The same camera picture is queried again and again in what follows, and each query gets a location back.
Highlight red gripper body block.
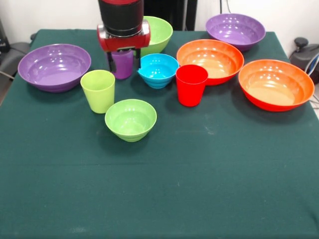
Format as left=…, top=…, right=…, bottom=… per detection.
left=96, top=21, right=152, bottom=53

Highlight green plastic cup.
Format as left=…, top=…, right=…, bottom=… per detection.
left=80, top=69, right=116, bottom=115

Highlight small green plastic bowl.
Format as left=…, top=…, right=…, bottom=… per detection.
left=104, top=99, right=158, bottom=142

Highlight purple plastic cup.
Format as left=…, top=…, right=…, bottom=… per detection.
left=111, top=49, right=134, bottom=80

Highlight small blue plastic bowl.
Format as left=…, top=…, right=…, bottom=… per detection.
left=137, top=53, right=180, bottom=89

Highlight large green plastic bowl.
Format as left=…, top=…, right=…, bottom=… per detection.
left=134, top=15, right=173, bottom=58

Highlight large purple plastic bowl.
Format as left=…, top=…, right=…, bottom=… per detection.
left=205, top=13, right=266, bottom=52
left=17, top=43, right=92, bottom=93

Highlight red plastic cup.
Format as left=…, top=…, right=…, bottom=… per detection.
left=175, top=64, right=209, bottom=108

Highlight large orange plastic bowl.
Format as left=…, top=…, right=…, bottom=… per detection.
left=176, top=39, right=245, bottom=86
left=238, top=59, right=315, bottom=112

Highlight dark green table cloth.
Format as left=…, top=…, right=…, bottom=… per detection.
left=0, top=29, right=319, bottom=239

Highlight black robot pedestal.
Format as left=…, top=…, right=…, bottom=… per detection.
left=143, top=0, right=199, bottom=31

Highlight black wall cables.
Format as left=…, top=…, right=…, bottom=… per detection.
left=219, top=0, right=231, bottom=14

